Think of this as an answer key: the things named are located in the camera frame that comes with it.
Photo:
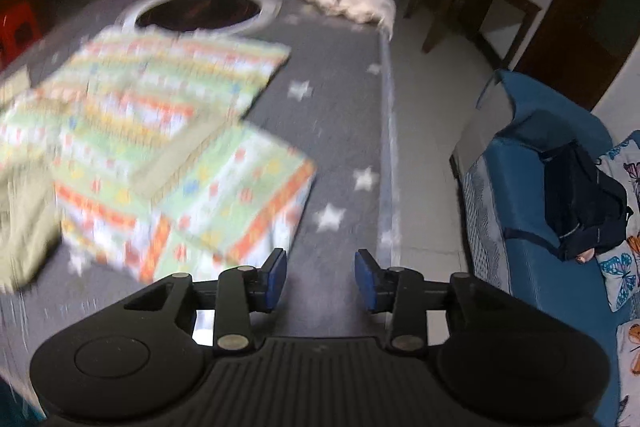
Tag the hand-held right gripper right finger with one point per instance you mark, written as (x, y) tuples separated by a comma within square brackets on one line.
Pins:
[(365, 280)]

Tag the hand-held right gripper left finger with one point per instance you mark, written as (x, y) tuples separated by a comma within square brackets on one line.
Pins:
[(276, 278)]

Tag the colourful patterned children's shirt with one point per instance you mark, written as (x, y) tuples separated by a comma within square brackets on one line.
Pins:
[(150, 107)]

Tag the grey star-print table cover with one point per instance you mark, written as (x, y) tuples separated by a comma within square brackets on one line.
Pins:
[(320, 117)]

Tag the blue sofa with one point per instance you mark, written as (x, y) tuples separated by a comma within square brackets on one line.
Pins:
[(525, 217)]

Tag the black bag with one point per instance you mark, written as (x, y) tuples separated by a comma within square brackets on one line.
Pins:
[(580, 202)]

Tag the butterfly-print pillow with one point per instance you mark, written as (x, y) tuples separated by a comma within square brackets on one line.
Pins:
[(622, 272), (630, 357)]

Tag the round black induction hob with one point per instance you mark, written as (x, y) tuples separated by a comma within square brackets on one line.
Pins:
[(200, 9)]

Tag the wooden door with glass pane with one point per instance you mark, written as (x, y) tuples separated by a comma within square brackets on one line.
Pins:
[(575, 7)]

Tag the red plastic stool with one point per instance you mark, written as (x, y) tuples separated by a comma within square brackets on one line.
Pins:
[(20, 27)]

